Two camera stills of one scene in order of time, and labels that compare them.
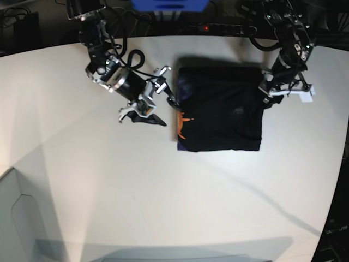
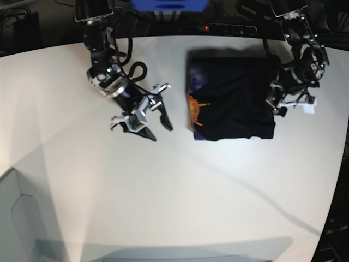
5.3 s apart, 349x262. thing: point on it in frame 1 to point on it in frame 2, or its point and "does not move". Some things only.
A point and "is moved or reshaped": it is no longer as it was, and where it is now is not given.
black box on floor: x=26 y=32 does not move
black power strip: x=226 y=28 does not move
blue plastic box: x=170 y=6 does not move
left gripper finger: x=171 y=100 to x=164 y=119
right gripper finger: x=268 y=101 to x=282 y=111
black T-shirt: x=222 y=108 is moved or reshaped
